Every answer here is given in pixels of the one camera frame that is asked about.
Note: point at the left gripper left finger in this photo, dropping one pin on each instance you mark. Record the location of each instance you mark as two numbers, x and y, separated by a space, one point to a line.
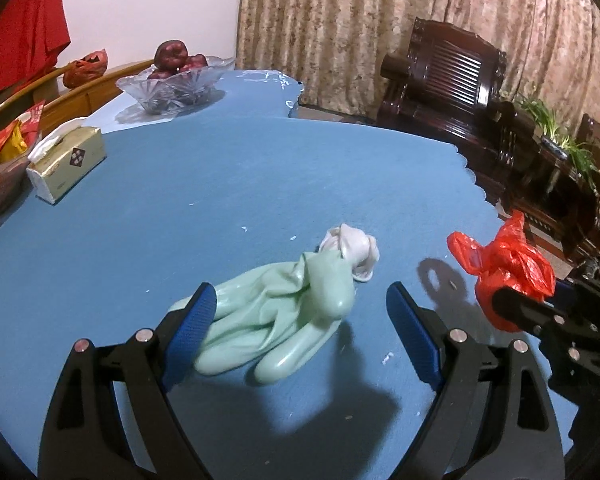
110 416

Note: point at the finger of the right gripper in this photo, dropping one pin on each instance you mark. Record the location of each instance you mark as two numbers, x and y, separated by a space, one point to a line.
559 331
577 292

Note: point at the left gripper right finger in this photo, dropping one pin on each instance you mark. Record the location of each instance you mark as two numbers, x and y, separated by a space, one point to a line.
491 417

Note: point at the red plastic bag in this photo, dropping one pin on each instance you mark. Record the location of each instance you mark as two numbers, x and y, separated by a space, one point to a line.
508 261

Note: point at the green rubber glove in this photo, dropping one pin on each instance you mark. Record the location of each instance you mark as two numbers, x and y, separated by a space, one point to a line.
281 314

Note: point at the dark wooden side table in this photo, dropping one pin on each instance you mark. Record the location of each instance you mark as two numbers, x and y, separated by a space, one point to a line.
542 183

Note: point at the green potted plant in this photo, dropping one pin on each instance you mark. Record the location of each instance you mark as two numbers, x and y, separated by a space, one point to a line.
555 132

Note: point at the tissue box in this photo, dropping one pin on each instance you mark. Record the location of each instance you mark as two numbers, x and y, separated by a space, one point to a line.
65 156

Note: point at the red snack packets dish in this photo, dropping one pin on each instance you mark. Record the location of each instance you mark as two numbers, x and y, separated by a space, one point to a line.
17 140

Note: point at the glass fruit bowl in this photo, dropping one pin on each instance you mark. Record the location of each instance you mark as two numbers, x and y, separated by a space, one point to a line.
177 92

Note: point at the patterned beige curtain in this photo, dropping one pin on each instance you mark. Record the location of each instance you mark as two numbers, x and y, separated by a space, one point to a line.
335 47

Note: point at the red ornament on sideboard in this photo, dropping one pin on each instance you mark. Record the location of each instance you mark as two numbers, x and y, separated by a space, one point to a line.
86 69

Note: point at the red apples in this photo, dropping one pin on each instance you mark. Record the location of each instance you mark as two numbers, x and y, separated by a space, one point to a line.
172 57

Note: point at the red cloth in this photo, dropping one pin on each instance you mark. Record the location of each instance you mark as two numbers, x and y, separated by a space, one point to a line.
33 33

